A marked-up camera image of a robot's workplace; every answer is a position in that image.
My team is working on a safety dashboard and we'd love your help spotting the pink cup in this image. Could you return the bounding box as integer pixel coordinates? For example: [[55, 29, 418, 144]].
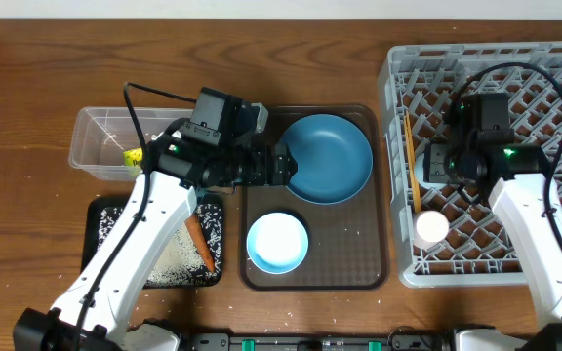
[[413, 211, 450, 250]]

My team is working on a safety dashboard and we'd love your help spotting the grey dishwasher rack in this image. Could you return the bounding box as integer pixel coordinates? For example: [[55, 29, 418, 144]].
[[378, 42, 562, 288]]

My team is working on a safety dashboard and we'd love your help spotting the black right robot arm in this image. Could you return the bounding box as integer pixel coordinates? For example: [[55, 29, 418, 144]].
[[422, 94, 562, 350]]

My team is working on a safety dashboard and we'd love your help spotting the clear plastic bin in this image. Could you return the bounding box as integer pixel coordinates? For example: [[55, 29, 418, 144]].
[[68, 106, 199, 181]]

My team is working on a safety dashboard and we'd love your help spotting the orange carrot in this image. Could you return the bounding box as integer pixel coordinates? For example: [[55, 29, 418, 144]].
[[185, 213, 216, 272]]

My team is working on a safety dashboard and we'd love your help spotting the light blue rice bowl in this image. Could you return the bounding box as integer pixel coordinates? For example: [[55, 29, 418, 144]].
[[246, 212, 309, 275]]

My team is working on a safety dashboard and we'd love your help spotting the light blue cup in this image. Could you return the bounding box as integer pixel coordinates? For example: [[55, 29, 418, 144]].
[[414, 154, 446, 190]]

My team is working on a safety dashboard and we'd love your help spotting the black cable right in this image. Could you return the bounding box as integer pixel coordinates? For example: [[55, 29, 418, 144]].
[[449, 61, 562, 308]]

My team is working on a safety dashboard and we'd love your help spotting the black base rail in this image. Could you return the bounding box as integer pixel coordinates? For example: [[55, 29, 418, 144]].
[[178, 332, 541, 351]]

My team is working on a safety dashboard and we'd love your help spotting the brown serving tray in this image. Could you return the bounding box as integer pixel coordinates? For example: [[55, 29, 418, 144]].
[[240, 104, 389, 291]]

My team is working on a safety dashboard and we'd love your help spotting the dark blue plate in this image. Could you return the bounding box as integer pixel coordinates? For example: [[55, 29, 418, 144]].
[[280, 114, 374, 205]]

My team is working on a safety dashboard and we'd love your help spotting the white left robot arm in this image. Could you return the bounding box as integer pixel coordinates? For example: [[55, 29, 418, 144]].
[[13, 87, 298, 350]]

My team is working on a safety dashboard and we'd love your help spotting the yellow snack wrapper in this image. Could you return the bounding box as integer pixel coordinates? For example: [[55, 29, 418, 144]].
[[123, 148, 143, 168]]

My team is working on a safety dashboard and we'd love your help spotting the black tray bin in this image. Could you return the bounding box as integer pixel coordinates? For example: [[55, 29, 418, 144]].
[[81, 195, 224, 289]]

